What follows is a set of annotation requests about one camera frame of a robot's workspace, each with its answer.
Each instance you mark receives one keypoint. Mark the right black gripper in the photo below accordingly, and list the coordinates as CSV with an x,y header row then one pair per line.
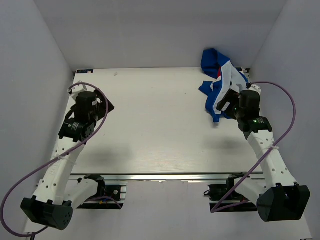
x,y
232,97

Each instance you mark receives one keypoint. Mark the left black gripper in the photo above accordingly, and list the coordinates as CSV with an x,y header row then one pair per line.
x,y
102,105

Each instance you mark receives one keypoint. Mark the blue white red jacket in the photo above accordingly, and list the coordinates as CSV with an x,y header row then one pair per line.
x,y
224,76

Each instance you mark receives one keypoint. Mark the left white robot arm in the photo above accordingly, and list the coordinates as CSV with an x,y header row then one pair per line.
x,y
51,205

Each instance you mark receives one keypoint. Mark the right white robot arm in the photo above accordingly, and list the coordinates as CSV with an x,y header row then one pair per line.
x,y
282,198

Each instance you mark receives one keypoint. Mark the left blue table label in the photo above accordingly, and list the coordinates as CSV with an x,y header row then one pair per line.
x,y
84,71

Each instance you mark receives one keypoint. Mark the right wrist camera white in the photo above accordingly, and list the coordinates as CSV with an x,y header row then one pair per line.
x,y
253,87

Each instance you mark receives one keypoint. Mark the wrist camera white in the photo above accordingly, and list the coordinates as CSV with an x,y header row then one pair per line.
x,y
253,87
76,89

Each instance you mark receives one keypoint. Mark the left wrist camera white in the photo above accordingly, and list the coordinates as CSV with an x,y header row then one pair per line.
x,y
76,89

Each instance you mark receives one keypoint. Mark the aluminium front rail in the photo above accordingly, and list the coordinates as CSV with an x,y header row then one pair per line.
x,y
168,177

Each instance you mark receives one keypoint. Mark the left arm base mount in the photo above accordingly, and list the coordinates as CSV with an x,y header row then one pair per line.
x,y
111,194

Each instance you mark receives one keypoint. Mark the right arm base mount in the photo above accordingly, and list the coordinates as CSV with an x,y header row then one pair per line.
x,y
216,191

